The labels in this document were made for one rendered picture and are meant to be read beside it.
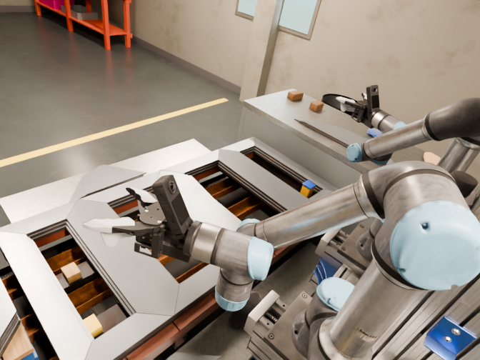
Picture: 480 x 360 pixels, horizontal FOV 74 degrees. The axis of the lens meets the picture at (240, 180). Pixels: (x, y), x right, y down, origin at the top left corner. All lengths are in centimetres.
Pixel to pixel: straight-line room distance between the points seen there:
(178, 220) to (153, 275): 72
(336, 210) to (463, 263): 24
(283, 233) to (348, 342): 24
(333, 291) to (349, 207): 29
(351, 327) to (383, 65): 372
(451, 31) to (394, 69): 61
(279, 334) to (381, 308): 46
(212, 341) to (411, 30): 361
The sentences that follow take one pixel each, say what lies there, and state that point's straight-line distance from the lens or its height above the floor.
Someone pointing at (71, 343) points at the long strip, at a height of 86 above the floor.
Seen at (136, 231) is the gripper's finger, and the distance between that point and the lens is 62.
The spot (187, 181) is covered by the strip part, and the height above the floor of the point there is 86.
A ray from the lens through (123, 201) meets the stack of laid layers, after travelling 164.
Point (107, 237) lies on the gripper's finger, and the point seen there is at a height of 144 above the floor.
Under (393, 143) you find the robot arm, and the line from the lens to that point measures 123.
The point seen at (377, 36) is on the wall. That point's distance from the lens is 422.
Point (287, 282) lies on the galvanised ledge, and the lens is 161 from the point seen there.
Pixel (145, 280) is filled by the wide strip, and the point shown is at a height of 86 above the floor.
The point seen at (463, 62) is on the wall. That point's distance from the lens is 405.
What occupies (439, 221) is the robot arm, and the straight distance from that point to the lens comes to 49.
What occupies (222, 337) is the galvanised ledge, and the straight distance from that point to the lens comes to 140.
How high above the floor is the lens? 192
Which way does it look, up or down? 36 degrees down
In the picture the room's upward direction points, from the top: 12 degrees clockwise
